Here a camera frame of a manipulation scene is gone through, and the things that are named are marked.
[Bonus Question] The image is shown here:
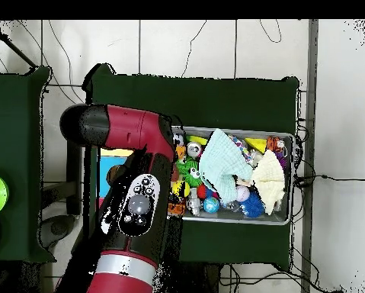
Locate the dark green tablecloth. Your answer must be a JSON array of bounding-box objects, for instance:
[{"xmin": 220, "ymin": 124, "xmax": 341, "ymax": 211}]
[{"xmin": 82, "ymin": 63, "xmax": 300, "ymax": 266}]

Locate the cream knitted cloth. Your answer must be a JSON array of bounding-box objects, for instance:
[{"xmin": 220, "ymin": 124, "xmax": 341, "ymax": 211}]
[{"xmin": 250, "ymin": 149, "xmax": 286, "ymax": 216}]

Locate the dark green side table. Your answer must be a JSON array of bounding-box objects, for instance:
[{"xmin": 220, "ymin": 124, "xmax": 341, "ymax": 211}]
[{"xmin": 0, "ymin": 66, "xmax": 54, "ymax": 264}]

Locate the green spiky toy with eyes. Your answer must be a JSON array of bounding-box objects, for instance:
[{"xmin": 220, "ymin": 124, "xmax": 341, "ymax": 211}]
[{"xmin": 177, "ymin": 156, "xmax": 203, "ymax": 188}]

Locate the grey metal rail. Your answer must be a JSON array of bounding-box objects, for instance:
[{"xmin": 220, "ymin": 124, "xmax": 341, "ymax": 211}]
[{"xmin": 300, "ymin": 19, "xmax": 319, "ymax": 293}]

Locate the silver drink can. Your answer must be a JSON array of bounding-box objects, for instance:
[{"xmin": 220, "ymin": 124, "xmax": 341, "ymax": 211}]
[{"xmin": 185, "ymin": 141, "xmax": 203, "ymax": 158}]

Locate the mint green knitted cloth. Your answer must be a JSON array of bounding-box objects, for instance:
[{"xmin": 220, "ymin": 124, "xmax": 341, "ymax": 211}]
[{"xmin": 198, "ymin": 127, "xmax": 254, "ymax": 204}]

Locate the blue spiky ball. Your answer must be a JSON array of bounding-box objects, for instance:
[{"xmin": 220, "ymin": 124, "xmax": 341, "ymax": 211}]
[{"xmin": 241, "ymin": 191, "xmax": 266, "ymax": 219}]

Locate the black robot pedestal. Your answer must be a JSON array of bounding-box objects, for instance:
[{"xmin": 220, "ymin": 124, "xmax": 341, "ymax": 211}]
[{"xmin": 157, "ymin": 262, "xmax": 220, "ymax": 293}]

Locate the blue white patterned ball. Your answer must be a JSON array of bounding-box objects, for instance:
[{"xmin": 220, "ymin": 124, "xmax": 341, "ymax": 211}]
[{"xmin": 203, "ymin": 196, "xmax": 220, "ymax": 214}]

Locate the metal mesh bin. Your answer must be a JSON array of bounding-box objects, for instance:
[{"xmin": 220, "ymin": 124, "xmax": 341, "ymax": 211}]
[{"xmin": 171, "ymin": 124, "xmax": 295, "ymax": 226}]

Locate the wooden box with three holes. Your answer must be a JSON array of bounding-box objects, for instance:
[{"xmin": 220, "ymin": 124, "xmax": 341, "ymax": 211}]
[{"xmin": 96, "ymin": 147, "xmax": 135, "ymax": 214}]

